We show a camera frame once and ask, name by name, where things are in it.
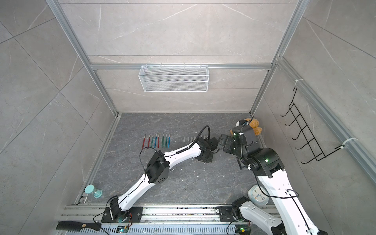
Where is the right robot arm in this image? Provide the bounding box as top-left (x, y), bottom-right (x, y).
top-left (219, 118), bottom-right (326, 235)

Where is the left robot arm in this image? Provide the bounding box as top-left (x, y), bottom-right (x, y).
top-left (103, 125), bottom-right (218, 223)

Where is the brown teddy bear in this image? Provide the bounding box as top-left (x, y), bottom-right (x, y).
top-left (236, 118), bottom-right (262, 136)

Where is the white tape roll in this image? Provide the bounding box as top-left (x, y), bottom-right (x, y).
top-left (248, 185), bottom-right (269, 207)

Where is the teal sand timer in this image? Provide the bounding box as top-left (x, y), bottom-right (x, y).
top-left (84, 184), bottom-right (103, 198)

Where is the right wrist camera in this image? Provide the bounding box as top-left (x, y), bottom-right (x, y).
top-left (230, 124), bottom-right (255, 136)

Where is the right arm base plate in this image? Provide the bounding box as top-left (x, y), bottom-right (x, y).
top-left (217, 205), bottom-right (259, 223)

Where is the white wire mesh basket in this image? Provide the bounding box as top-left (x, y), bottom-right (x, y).
top-left (139, 65), bottom-right (210, 93)

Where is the black wire hook rack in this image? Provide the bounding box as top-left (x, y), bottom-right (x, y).
top-left (280, 87), bottom-right (346, 165)

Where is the aluminium mounting rail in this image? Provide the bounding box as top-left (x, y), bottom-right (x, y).
top-left (55, 204), bottom-right (307, 235)

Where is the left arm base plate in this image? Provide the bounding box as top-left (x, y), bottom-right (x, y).
top-left (101, 207), bottom-right (144, 223)

